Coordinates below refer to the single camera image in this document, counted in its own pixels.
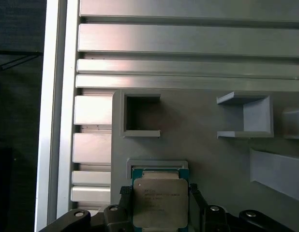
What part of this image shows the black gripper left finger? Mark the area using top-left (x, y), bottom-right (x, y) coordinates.
top-left (38, 185), bottom-right (134, 232)

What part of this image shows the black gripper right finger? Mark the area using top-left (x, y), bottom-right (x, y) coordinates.
top-left (188, 183), bottom-right (298, 232)

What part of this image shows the silver square CPU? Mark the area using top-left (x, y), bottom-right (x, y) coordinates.
top-left (132, 168), bottom-right (190, 229)

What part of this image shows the grey plastic parts rack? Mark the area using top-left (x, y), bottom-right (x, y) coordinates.
top-left (110, 88), bottom-right (299, 232)

